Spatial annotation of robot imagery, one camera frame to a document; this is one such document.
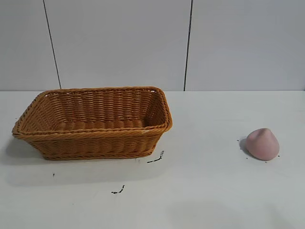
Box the brown woven wicker basket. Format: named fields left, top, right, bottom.
left=11, top=86, right=173, bottom=161

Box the pink peach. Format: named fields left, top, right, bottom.
left=245, top=127, right=281, bottom=161

